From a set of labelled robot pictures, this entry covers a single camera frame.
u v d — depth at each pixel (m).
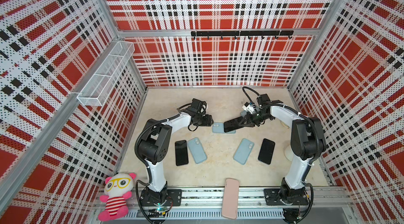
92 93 0.68
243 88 0.89
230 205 0.71
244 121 0.86
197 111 0.77
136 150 0.48
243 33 0.89
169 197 0.73
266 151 0.88
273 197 0.73
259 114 0.81
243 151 0.89
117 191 0.70
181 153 0.93
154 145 0.50
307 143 0.51
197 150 0.91
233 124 1.07
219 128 1.00
